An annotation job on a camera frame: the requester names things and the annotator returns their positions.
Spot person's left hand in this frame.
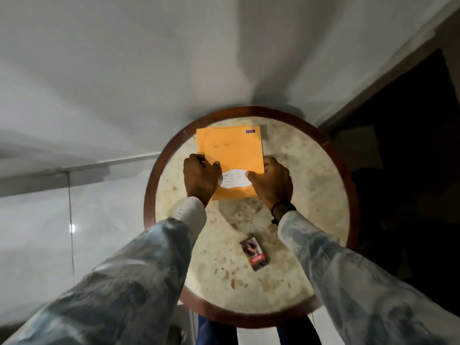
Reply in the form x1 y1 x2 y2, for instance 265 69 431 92
183 154 222 208

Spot person's right hand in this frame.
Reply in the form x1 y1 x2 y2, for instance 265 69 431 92
247 156 293 212

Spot orange paper envelope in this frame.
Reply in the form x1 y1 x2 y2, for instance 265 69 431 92
196 126 265 201

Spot person's right forearm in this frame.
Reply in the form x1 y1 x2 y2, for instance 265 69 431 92
277 208 460 345

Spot person's left forearm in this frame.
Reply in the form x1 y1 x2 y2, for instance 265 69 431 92
0 196 207 345

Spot black wrist band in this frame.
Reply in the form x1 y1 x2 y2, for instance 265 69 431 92
270 202 297 227

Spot round wooden rimmed marble table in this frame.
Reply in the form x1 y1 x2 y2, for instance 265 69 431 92
143 106 361 329

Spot small red black card box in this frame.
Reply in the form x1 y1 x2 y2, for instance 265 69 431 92
240 237 269 272

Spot person's blue trouser legs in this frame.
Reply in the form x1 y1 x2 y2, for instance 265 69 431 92
196 314 322 345

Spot dark doorway frame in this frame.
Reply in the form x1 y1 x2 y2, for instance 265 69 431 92
318 7 460 320

